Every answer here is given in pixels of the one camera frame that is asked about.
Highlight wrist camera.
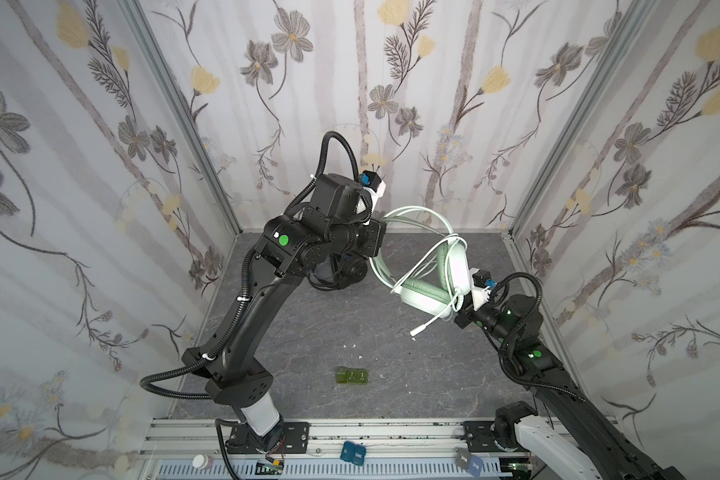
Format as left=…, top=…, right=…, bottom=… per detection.
left=360, top=170, right=386, bottom=198
left=469, top=268, right=496, bottom=311

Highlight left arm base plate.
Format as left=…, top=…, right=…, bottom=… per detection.
left=224, top=422, right=310, bottom=454

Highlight white cable duct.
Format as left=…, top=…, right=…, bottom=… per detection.
left=152, top=457, right=473, bottom=479

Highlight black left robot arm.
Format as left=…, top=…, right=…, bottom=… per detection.
left=140, top=131, right=386, bottom=451

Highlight green plastic block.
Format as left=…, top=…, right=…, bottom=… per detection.
left=335, top=367, right=369, bottom=385

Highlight aluminium frame rail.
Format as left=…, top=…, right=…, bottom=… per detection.
left=128, top=417, right=571, bottom=479

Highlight white round cap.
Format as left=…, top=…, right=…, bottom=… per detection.
left=192, top=454, right=214, bottom=471

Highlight blue square tag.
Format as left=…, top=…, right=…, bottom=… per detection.
left=340, top=441, right=367, bottom=467

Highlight small circuit board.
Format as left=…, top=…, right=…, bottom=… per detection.
left=254, top=457, right=284, bottom=476

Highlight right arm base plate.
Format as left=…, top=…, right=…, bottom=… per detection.
left=462, top=420, right=528, bottom=453

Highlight grey blue tag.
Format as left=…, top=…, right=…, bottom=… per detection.
left=455, top=448, right=484, bottom=478

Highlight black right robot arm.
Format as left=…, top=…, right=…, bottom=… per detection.
left=455, top=269, right=683, bottom=479

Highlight mint green headphones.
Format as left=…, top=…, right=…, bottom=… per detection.
left=370, top=206, right=472, bottom=320

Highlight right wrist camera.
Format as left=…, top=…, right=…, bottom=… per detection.
left=469, top=268, right=496, bottom=311

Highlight black blue headphones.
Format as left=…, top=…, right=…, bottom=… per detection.
left=307, top=253, right=369, bottom=291

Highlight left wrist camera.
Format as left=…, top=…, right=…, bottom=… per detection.
left=360, top=170, right=386, bottom=198

